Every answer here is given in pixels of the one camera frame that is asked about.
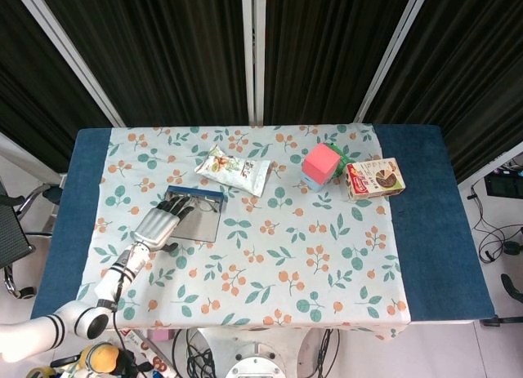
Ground light blue foam cube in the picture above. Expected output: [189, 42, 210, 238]
[300, 171, 328, 193]

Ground blue felt table cover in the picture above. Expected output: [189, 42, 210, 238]
[29, 123, 495, 327]

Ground yellow plush toy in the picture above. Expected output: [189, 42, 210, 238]
[79, 341, 136, 376]

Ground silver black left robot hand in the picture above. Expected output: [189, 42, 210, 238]
[130, 196, 196, 255]

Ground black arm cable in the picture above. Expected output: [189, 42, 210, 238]
[110, 271, 126, 350]

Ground white foil snack bag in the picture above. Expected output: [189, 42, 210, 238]
[194, 144, 273, 198]

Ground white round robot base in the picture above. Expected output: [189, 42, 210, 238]
[195, 327, 314, 378]

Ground cookie box with brown print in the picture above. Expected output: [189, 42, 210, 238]
[342, 157, 407, 202]

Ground black cable beside base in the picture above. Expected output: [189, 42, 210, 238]
[318, 328, 340, 378]

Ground black cable bundle under table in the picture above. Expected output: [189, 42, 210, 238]
[171, 328, 217, 378]

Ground black mesh office chair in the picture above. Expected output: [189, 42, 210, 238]
[0, 177, 65, 301]

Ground floral fruit print tablecloth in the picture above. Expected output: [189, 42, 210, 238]
[69, 123, 412, 341]

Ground black pleated curtain panel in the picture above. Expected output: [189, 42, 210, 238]
[0, 0, 115, 161]
[36, 0, 250, 128]
[263, 0, 409, 126]
[365, 0, 523, 184]

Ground red white printed package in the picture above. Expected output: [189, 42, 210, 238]
[122, 328, 168, 378]

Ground grey tray blue rim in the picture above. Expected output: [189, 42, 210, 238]
[162, 185, 227, 243]

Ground pink foam cube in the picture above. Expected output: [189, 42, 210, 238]
[302, 143, 342, 186]

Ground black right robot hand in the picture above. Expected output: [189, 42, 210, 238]
[501, 273, 523, 305]

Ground white partition post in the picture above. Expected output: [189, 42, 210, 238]
[353, 0, 430, 124]
[11, 0, 126, 128]
[240, 0, 266, 126]

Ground black floor cables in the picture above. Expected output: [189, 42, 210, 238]
[465, 181, 523, 273]

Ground black floor bar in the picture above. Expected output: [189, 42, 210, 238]
[481, 316, 523, 327]

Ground green object behind cubes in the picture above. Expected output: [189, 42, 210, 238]
[326, 140, 355, 179]

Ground thin black eyeglasses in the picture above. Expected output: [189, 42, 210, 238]
[186, 194, 220, 214]

